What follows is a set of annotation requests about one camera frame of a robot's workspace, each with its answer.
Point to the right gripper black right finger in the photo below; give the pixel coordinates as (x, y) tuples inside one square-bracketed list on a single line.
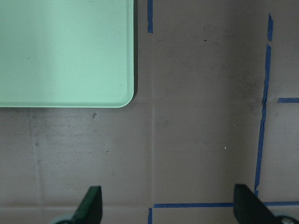
[(248, 209)]

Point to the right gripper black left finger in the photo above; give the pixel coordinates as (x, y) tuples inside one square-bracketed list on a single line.
[(90, 209)]

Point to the light green plastic tray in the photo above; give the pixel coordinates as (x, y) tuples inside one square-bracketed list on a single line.
[(67, 53)]

